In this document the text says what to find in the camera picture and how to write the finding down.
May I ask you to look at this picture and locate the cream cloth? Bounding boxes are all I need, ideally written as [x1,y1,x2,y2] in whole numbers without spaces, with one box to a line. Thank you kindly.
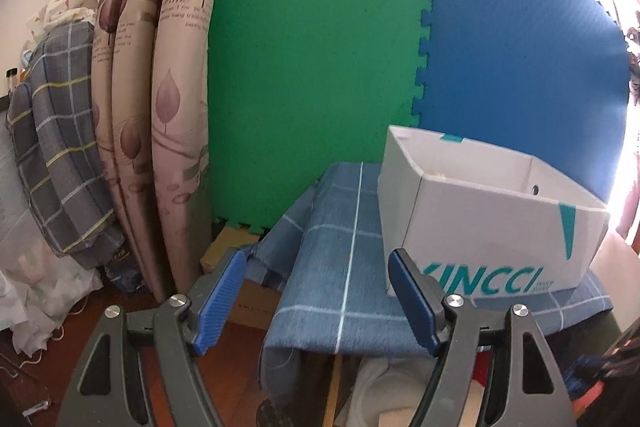
[345,357,436,427]

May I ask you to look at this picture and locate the white shoe box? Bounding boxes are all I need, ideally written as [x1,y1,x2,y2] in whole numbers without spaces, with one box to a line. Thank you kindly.
[377,125,611,299]

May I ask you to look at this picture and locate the green foam mat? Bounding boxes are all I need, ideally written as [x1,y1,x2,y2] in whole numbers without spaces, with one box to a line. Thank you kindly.
[202,0,436,238]

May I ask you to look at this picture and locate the blue foam mat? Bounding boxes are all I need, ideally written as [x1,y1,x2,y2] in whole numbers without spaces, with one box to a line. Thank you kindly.
[412,0,632,213]

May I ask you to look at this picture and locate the white floral bedding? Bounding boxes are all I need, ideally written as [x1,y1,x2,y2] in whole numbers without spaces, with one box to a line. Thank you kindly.
[27,0,103,43]

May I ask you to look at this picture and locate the brown cardboard box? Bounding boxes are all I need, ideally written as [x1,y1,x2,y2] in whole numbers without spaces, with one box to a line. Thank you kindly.
[200,224,286,328]

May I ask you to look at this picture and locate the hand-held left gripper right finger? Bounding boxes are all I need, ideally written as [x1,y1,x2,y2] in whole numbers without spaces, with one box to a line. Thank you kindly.
[387,248,578,427]

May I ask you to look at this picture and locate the floral folded mattress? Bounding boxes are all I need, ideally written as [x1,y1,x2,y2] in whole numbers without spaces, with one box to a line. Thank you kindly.
[150,0,240,305]
[90,0,151,228]
[111,0,193,290]

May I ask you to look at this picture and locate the blue checked cloth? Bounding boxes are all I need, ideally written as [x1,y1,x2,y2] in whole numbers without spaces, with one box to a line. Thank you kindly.
[252,162,615,408]

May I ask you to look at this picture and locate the white plastic bags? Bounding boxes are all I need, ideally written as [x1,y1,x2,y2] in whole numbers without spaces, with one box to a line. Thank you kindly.
[0,187,103,355]

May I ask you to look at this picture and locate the grey plaid blanket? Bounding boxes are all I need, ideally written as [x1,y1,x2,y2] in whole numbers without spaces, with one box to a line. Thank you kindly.
[6,23,126,270]

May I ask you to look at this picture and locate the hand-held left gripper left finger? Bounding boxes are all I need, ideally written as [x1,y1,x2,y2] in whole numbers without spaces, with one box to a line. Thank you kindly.
[55,249,248,427]

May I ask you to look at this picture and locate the blue printed bag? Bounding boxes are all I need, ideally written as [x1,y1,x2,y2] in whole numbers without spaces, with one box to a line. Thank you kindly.
[102,247,148,293]

